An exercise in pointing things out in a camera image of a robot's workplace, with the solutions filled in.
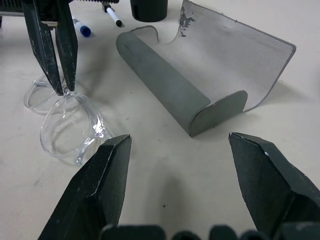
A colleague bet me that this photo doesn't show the white marker with black cap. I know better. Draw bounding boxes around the white marker with black cap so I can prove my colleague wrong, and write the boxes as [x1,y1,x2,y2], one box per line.
[104,6,124,28]

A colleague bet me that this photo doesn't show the clear plastic glasses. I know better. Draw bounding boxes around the clear plastic glasses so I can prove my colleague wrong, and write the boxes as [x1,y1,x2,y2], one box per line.
[24,72,114,167]

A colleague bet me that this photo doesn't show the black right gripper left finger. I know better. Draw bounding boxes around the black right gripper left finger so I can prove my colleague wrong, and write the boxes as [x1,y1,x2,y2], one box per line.
[37,134,132,240]

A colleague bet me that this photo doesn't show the grey open glasses case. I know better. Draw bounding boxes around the grey open glasses case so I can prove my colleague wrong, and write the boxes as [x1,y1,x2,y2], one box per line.
[115,0,297,138]

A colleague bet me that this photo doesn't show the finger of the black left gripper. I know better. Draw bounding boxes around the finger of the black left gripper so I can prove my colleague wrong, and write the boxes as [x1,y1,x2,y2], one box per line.
[21,0,64,97]
[39,0,79,92]

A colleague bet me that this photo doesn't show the white marker with blue cap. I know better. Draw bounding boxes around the white marker with blue cap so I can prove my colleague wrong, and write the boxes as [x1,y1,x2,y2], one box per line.
[71,16,93,39]

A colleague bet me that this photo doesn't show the black cup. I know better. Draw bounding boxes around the black cup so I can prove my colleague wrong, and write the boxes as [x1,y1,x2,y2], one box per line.
[129,0,168,22]

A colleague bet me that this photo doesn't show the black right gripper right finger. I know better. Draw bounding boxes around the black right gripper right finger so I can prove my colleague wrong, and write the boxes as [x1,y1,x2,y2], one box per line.
[228,132,320,236]

